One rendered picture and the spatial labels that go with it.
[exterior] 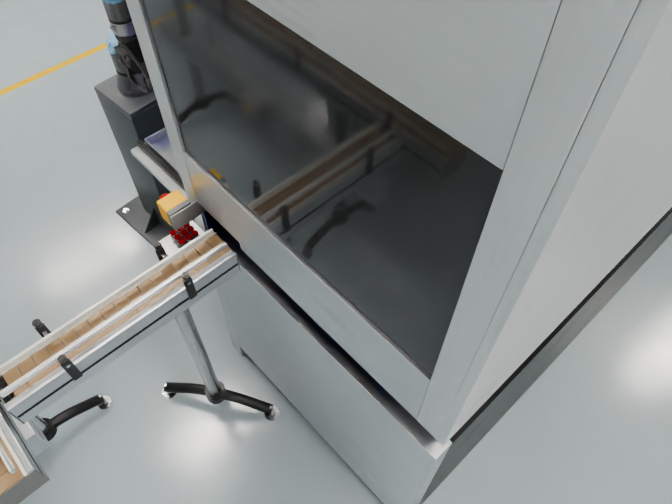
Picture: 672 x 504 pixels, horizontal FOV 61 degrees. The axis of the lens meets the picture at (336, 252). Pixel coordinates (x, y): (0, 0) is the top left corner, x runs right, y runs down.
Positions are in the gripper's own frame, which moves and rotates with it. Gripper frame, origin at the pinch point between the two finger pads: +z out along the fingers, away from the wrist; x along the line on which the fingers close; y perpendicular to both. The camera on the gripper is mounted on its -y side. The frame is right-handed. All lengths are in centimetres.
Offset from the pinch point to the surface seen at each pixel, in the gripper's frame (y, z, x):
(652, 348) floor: -161, 110, -121
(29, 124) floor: 159, 109, 13
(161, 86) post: -41, -32, 13
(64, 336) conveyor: -49, 17, 62
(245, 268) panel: -61, 22, 12
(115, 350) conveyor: -59, 22, 54
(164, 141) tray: -0.2, 21.4, 0.2
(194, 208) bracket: -42.5, 9.3, 14.2
